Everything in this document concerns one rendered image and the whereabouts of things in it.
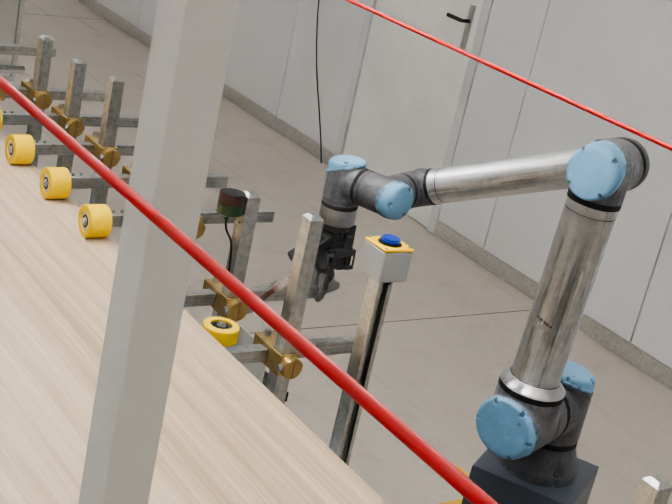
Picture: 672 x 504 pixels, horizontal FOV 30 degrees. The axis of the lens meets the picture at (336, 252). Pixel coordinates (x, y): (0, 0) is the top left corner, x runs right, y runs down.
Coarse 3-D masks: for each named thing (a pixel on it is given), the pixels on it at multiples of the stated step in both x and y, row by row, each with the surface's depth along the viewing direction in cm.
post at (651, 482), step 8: (648, 480) 191; (656, 480) 190; (664, 480) 190; (640, 488) 192; (648, 488) 190; (656, 488) 189; (664, 488) 190; (640, 496) 192; (648, 496) 190; (656, 496) 189; (664, 496) 190
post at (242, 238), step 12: (252, 192) 284; (252, 204) 283; (252, 216) 285; (240, 228) 285; (252, 228) 286; (240, 240) 286; (240, 252) 287; (228, 264) 290; (240, 264) 288; (240, 276) 290
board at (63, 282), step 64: (0, 192) 314; (0, 256) 278; (64, 256) 285; (0, 320) 249; (64, 320) 255; (192, 320) 268; (0, 384) 226; (64, 384) 230; (192, 384) 241; (256, 384) 246; (0, 448) 206; (64, 448) 210; (192, 448) 219; (256, 448) 223; (320, 448) 228
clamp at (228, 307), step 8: (208, 280) 297; (208, 288) 296; (216, 288) 294; (216, 296) 293; (224, 296) 291; (216, 304) 294; (224, 304) 291; (232, 304) 289; (240, 304) 290; (224, 312) 289; (232, 312) 289; (240, 312) 291
